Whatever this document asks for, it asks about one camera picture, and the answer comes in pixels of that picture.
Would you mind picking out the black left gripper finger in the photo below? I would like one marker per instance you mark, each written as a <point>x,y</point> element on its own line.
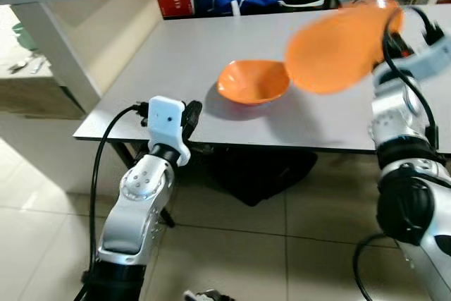
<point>194,111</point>

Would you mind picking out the orange plate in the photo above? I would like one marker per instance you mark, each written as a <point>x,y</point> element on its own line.
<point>338,51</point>

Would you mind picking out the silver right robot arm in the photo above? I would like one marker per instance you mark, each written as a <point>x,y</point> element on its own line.
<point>412,174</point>

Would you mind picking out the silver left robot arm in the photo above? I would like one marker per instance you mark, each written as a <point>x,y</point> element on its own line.
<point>137,202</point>

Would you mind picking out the orange bowl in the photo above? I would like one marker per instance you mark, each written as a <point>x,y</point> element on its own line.
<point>254,84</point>

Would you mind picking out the black bag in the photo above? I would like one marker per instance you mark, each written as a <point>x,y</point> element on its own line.
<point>264,174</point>

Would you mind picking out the black white shoe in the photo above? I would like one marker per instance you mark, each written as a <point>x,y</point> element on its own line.
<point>303,0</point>

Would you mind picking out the grey robot foot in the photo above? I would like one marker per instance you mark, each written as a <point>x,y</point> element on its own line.
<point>206,295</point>

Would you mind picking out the metal cutlery piece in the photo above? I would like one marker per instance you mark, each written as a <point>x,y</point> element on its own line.
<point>28,66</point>

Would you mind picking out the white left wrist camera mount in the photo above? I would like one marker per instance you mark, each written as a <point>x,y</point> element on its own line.
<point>165,121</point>

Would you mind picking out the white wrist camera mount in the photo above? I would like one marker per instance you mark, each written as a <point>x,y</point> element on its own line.
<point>165,121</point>
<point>426,58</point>

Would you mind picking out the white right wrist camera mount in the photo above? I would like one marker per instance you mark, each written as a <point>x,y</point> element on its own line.
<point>426,58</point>

